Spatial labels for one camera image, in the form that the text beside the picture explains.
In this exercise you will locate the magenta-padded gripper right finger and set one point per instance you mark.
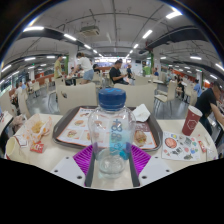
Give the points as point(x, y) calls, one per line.
point(141, 158)

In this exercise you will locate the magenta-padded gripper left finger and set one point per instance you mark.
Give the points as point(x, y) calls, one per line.
point(83, 156)

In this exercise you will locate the clear blue-capped water bottle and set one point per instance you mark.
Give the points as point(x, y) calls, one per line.
point(111, 133)

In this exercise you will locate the brown food tray with liner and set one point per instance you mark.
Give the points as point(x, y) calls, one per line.
point(75, 125)

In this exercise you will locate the printed sticker sheet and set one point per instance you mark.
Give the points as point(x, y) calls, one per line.
point(181, 146)

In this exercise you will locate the red ketchup packet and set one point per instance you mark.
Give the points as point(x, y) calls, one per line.
point(202, 146)
point(37, 147)

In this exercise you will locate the beige chair with round hole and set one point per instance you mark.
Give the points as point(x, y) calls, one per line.
point(78, 96)
point(140, 96)

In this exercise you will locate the red paper cup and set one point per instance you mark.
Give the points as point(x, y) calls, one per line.
point(191, 121)

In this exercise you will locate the white card with red print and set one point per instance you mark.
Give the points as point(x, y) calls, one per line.
point(22, 140)

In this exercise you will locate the pink bag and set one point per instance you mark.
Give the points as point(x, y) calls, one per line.
point(19, 122)

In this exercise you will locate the group of beige chairs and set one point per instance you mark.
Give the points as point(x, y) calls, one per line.
point(171, 90)

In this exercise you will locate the person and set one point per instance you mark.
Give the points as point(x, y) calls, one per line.
point(86, 65)
point(197, 88)
point(115, 75)
point(205, 101)
point(58, 68)

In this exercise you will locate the ceiling air conditioner unit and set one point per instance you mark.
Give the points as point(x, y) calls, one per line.
point(90, 30)

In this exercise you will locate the group of ceiling lights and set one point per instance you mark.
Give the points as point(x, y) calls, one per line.
point(33, 28)

